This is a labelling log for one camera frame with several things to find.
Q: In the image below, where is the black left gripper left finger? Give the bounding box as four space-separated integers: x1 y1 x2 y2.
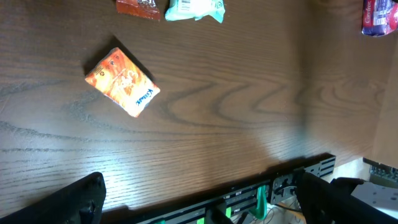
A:
1 172 106 224

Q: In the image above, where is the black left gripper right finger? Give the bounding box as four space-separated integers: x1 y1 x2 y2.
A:
295 172 397 224

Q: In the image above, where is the small orange snack packet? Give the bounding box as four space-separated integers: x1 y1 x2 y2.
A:
85 47 160 118

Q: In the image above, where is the orange brown candy bar wrapper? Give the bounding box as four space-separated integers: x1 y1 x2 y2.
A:
116 0 161 21

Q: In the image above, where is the teal snack packet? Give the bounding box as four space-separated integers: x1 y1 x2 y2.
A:
165 0 225 23

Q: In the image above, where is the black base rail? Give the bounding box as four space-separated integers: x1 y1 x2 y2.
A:
102 153 336 224

